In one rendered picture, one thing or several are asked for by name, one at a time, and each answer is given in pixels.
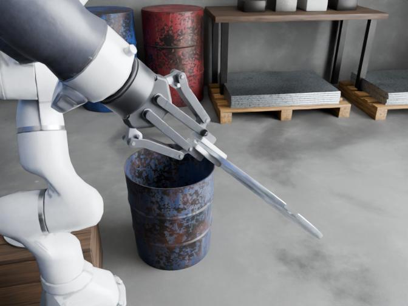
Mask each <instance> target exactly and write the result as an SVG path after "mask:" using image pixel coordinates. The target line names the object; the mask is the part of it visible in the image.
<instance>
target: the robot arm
mask: <svg viewBox="0 0 408 306"><path fill-rule="evenodd" d="M87 1H88V0H0V99H3V100H18V108H17V113H16V135H17V142H18V153H19V162H20V164H21V165H22V167H23V168H24V169H25V170H26V171H28V172H30V173H31V174H35V175H38V176H40V177H42V178H43V179H44V180H45V181H46V182H47V183H48V187H49V188H47V189H35V190H28V191H18V192H15V193H13V194H9V195H6V196H3V197H0V235H2V236H5V237H8V238H10V239H13V240H15V241H17V242H19V243H21V244H23V245H24V246H25V247H26V248H27V249H28V250H29V251H30V252H31V253H32V254H33V255H34V257H35V260H36V263H37V265H38V268H39V271H40V273H41V275H40V280H41V284H42V289H43V290H44V292H45V298H46V306H126V291H125V286H124V284H123V282H122V280H120V278H119V277H114V276H113V274H112V273H111V272H110V271H107V270H103V269H100V268H95V267H93V266H92V264H91V263H89V262H87V261H86V260H84V259H83V254H82V250H81V246H80V241H79V240H78V239H77V238H76V237H75V236H74V235H73V234H71V233H68V232H67V231H78V230H81V229H84V228H88V227H90V226H94V225H96V224H97V223H98V222H99V221H100V219H101V216H102V214H103V199H102V197H101V196H100V194H99V193H98V191H97V190H96V189H95V188H93V187H91V186H90V185H88V184H87V183H85V182H84V181H83V180H82V179H81V178H80V177H79V176H78V175H77V174H76V172H75V170H74V168H73V166H72V164H71V162H70V157H69V152H68V145H67V134H66V130H65V126H64V119H63V114H64V113H66V112H68V111H70V110H72V109H74V108H76V107H78V106H80V105H82V104H84V103H86V102H88V101H90V102H93V103H95V102H98V101H99V102H100V103H101V104H103V105H104V106H106V107H107V108H108V109H110V110H111V111H113V112H114V113H116V114H117V115H119V116H120V117H121V118H122V119H123V122H124V123H125V125H127V129H126V134H124V135H123V137H122V139H123V141H124V142H125V143H126V144H128V145H129V146H130V147H131V148H142V147H144V148H147V149H150V150H152V151H155V152H158V153H161V154H164V155H167V156H169V157H172V158H176V159H177V160H181V159H183V157H184V155H185V154H187V153H189V154H191V155H192V156H193V157H195V158H196V159H197V160H199V161H202V159H203V158H204V157H206V158H207V159H208V160H209V161H211V162H212V163H214V164H215V165H216V166H218V167H220V166H221V163H220V162H219V161H217V160H216V159H215V158H214V157H213V156H212V155H210V154H209V153H208V152H206V151H205V150H204V149H203V148H201V147H200V146H199V145H198V144H197V143H195V142H193V141H192V140H191V139H189V138H188V139H187V140H185V139H184V138H182V137H181V136H180V135H179V134H178V133H176V132H175V131H174V130H173V129H171V128H170V127H169V126H168V125H167V124H166V123H165V122H164V121H163V119H164V116H165V115H166V114H167V113H170V114H171V115H173V116H174V117H175V118H176V119H178V120H180V121H181V122H182V123H183V124H185V125H187V127H189V128H190V129H192V130H193V132H192V133H191V135H192V136H194V137H195V138H196V139H198V140H199V141H200V142H202V143H203V144H204V145H206V146H207V147H209V148H210V149H212V150H213V151H215V152H216V153H218V154H219V155H221V156H222V157H223V158H225V159H226V158H227V155H226V154H224V153H223V152H222V151H221V150H219V149H218V148H217V147H215V146H214V145H213V144H214V142H215V141H216V138H215V137H214V136H213V135H211V134H210V133H209V132H208V131H207V130H206V124H208V123H209V122H210V118H209V116H208V115H207V113H206V112H205V110H204V109H203V107H202V106H201V104H200V103H199V101H198V100H197V98H196V97H195V95H194V94H193V92H192V91H191V89H190V88H189V87H188V82H187V79H186V75H185V74H184V73H183V72H181V71H179V70H176V69H172V70H171V71H170V74H168V75H166V76H161V75H159V74H155V73H154V72H153V71H152V70H151V69H150V68H148V67H147V66H146V65H145V64H143V63H142V62H141V61H140V60H139V59H138V58H137V57H135V56H134V54H135V53H136V52H137V50H136V48H135V46H134V45H129V44H128V43H127V42H126V41H125V40H124V39H123V38H122V37H121V36H120V35H118V34H117V33H116V32H115V31H114V30H113V29H112V28H110V27H109V26H108V24H107V22H106V21H105V20H103V19H101V18H99V17H98V16H96V15H94V14H93V13H91V12H90V11H88V10H87V9H86V8H85V7H84V5H85V3H86V2H87ZM169 84H170V86H171V87H173V88H175V90H176V91H177V92H178V94H179V95H180V96H181V98H182V100H183V101H184V102H185V104H186V105H187V106H188V108H189V110H190V111H191V112H192V114H193V115H194V116H195V118H196V120H195V121H194V120H193V119H191V118H190V117H189V116H187V115H186V114H185V113H183V112H182V111H181V110H180V109H179V108H177V107H176V106H174V105H173V104H172V99H171V93H170V89H169ZM154 126H155V127H156V128H158V129H159V130H160V131H162V132H163V133H164V134H165V135H167V136H168V137H169V138H170V139H171V140H173V141H174V142H175V143H177V144H178V146H176V147H173V146H170V145H168V144H166V143H162V142H160V141H157V140H154V139H153V138H149V137H147V136H144V135H142V134H141V133H140V132H139V131H138V130H136V128H151V127H154Z"/></svg>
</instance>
